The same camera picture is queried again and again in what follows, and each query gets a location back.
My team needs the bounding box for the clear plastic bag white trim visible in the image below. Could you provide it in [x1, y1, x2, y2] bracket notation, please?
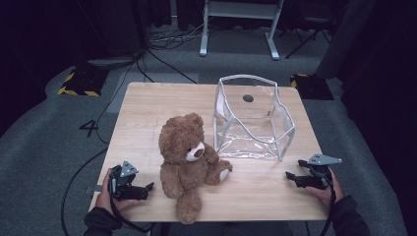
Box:
[212, 74, 296, 162]

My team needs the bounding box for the right hand-held gripper black cable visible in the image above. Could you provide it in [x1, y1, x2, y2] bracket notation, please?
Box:
[318, 167, 338, 236]

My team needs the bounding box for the black yellow striped base plate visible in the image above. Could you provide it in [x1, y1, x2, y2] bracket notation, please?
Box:
[289, 73, 335, 101]
[57, 66, 109, 97]

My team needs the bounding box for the long black floor cable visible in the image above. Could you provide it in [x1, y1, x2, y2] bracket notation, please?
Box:
[60, 147, 110, 236]

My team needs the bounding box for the bundle of floor cables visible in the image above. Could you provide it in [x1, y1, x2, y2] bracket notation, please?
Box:
[148, 16, 215, 51]

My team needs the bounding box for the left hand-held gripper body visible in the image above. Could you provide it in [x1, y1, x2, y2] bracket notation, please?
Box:
[108, 159, 150, 202]

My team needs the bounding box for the brown teddy bear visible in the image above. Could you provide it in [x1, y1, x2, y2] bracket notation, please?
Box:
[157, 112, 234, 225]

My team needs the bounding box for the person's left hand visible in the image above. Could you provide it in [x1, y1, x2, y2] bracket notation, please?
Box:
[94, 167, 141, 216]

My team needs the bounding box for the person's right hand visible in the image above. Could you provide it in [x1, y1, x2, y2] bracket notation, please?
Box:
[304, 166, 346, 208]

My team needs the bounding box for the white metal table frame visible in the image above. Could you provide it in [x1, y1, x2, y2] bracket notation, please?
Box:
[199, 0, 285, 61]

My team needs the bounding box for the black tripod stand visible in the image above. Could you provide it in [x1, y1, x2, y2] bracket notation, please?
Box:
[284, 15, 332, 60]

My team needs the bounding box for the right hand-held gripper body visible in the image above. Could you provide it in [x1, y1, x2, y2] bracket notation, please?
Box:
[306, 153, 343, 191]

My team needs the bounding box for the hand-held gripper black cable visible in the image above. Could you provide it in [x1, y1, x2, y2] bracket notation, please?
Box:
[318, 167, 338, 236]
[108, 175, 157, 234]

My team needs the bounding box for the left hand-held gripper black cable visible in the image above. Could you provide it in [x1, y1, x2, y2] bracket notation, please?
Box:
[108, 175, 157, 234]

